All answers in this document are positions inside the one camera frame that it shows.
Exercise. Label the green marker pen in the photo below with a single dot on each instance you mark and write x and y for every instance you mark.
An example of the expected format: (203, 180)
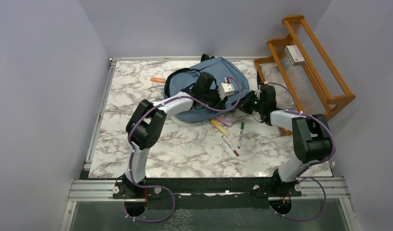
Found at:
(241, 135)

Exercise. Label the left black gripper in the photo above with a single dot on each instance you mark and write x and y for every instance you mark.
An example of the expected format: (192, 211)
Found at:
(218, 103)

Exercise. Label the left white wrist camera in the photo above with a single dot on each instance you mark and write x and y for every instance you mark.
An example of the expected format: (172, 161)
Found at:
(225, 89)

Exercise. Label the orange wooden rack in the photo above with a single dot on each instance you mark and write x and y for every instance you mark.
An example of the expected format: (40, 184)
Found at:
(317, 85)

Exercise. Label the pink highlighter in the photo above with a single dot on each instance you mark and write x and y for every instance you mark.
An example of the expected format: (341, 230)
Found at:
(223, 120)

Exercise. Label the red marker pen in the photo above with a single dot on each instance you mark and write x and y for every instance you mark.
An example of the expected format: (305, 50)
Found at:
(228, 143)

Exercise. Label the blue student backpack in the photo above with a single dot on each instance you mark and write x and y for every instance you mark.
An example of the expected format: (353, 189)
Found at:
(223, 70)

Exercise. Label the yellow orange highlighter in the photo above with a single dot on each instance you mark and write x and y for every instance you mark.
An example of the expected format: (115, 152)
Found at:
(219, 127)

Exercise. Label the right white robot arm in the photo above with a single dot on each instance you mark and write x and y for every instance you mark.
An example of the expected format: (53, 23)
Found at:
(311, 136)

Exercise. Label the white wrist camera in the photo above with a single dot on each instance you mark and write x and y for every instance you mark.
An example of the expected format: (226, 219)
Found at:
(258, 93)
(225, 89)

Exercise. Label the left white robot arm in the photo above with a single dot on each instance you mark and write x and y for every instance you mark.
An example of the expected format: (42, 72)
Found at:
(146, 124)

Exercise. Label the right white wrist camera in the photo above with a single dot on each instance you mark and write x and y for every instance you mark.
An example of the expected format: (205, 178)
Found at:
(258, 93)

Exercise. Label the small white box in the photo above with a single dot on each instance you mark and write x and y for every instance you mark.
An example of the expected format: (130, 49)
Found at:
(294, 55)

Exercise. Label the black metal base rail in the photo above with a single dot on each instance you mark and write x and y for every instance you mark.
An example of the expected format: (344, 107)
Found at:
(202, 193)

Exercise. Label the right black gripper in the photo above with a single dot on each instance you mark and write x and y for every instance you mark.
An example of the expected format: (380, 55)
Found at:
(244, 102)

